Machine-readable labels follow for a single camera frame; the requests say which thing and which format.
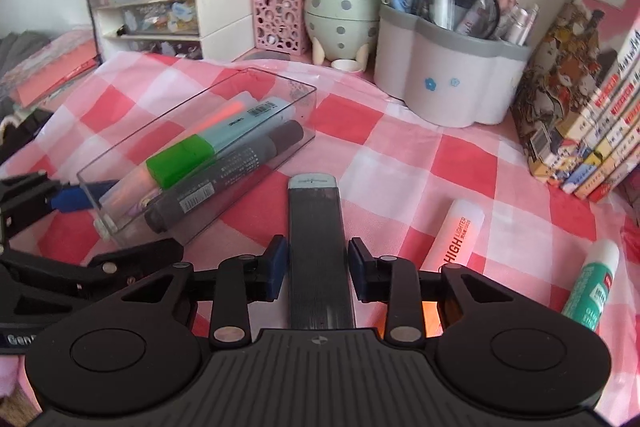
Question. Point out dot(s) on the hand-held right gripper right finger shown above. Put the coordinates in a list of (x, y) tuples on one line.
[(357, 269)]

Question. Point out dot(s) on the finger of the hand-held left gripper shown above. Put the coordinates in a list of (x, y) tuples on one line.
[(80, 198), (140, 257)]

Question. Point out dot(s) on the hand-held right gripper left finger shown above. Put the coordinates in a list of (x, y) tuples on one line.
[(274, 267)]

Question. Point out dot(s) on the grey case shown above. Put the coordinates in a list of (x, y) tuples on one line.
[(320, 247)]

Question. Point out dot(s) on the purple patterned pen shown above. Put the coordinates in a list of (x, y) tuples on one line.
[(130, 192)]

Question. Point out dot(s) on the black marker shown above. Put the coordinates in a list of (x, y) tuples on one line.
[(220, 179)]

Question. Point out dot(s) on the green capped highlighter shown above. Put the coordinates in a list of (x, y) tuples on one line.
[(180, 159)]

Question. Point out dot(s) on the clear plastic tray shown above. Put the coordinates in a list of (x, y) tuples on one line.
[(200, 107)]

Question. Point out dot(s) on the orange highlighter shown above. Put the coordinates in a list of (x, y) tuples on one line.
[(457, 227)]

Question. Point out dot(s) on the pink checkered tablecloth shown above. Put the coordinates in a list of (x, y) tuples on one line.
[(400, 167)]

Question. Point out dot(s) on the pink notebook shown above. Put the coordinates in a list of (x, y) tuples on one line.
[(55, 72)]

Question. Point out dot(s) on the grey cloth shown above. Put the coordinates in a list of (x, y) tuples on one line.
[(25, 44)]

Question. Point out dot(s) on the black binder clip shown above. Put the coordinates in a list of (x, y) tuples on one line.
[(121, 32)]

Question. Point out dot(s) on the small white round lid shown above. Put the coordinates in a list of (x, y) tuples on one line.
[(349, 66)]

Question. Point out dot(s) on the white flower-shaped pen holder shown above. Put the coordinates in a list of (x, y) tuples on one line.
[(440, 72)]

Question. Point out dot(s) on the white drawer organiser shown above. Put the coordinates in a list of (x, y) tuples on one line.
[(220, 17)]

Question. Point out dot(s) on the green white glue stick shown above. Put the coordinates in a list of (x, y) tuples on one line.
[(595, 277)]

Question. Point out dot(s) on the pink perforated pen holder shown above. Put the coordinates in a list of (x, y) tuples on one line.
[(275, 17)]

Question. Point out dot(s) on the green egg-shaped pen holder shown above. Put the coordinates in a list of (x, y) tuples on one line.
[(340, 7)]

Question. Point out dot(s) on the black magnifying glass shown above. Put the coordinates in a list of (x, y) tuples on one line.
[(465, 7)]

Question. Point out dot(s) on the cartoon cover book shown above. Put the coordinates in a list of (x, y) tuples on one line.
[(555, 57)]

